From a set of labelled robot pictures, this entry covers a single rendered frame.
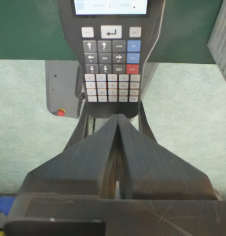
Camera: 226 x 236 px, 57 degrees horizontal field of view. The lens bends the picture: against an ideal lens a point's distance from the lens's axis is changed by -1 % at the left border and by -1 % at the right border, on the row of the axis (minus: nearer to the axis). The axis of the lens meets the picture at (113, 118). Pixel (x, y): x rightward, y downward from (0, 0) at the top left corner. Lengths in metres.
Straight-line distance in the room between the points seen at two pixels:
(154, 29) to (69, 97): 0.98
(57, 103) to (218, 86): 1.04
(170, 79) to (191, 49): 1.02
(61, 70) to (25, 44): 0.65
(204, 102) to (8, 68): 1.34
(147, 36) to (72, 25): 0.07
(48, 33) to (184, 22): 0.22
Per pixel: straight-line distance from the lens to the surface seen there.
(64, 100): 1.18
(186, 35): 0.38
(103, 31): 0.20
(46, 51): 0.40
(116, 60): 0.21
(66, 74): 1.06
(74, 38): 0.21
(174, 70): 1.38
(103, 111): 0.26
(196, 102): 1.61
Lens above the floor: 1.07
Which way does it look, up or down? 41 degrees down
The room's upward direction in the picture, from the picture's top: 178 degrees counter-clockwise
